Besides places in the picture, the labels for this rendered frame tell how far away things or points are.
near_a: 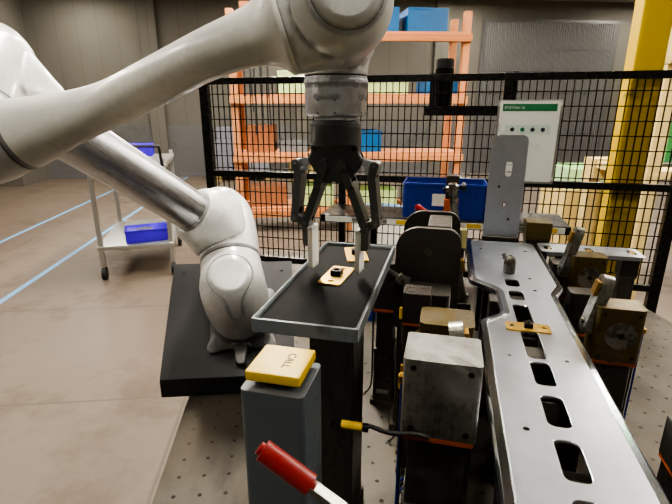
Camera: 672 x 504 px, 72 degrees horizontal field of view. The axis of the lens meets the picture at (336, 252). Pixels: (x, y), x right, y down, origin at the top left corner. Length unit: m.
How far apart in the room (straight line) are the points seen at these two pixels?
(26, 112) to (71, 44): 10.78
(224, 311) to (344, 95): 0.62
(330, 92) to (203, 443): 0.82
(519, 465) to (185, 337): 0.93
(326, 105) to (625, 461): 0.59
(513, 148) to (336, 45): 1.22
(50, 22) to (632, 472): 11.58
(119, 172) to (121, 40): 10.22
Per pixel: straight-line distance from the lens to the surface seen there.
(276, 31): 0.51
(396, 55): 10.95
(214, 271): 1.09
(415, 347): 0.64
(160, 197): 1.09
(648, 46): 2.06
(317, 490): 0.45
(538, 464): 0.67
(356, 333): 0.56
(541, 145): 1.95
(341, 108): 0.65
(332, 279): 0.72
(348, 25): 0.47
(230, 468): 1.09
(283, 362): 0.51
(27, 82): 0.92
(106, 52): 11.29
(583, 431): 0.75
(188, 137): 10.85
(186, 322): 1.35
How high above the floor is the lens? 1.42
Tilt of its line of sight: 17 degrees down
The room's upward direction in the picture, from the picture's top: straight up
